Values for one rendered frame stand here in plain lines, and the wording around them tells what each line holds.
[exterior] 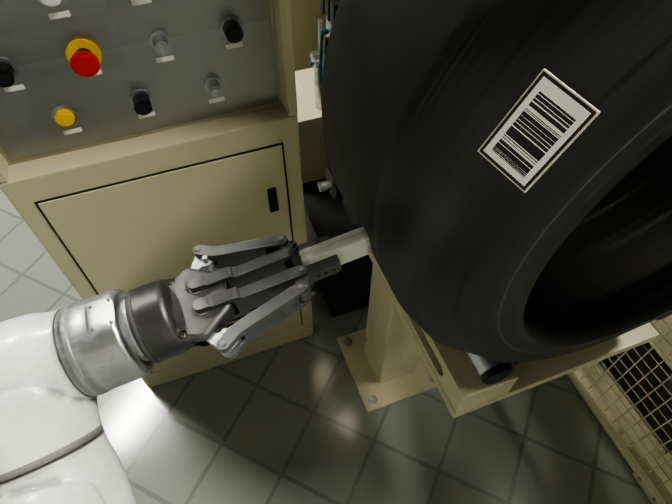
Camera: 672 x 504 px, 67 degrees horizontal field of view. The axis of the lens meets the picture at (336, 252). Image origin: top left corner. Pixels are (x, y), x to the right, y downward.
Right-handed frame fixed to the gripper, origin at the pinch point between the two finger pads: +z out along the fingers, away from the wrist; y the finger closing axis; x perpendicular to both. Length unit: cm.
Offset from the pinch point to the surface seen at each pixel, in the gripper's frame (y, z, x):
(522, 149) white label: -11.0, 10.5, -18.5
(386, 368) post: 27, 12, 103
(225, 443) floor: 26, -41, 108
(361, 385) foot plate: 28, 3, 113
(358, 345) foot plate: 41, 7, 113
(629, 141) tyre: -12.8, 16.7, -17.8
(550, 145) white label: -12.0, 11.6, -19.2
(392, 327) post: 27, 15, 78
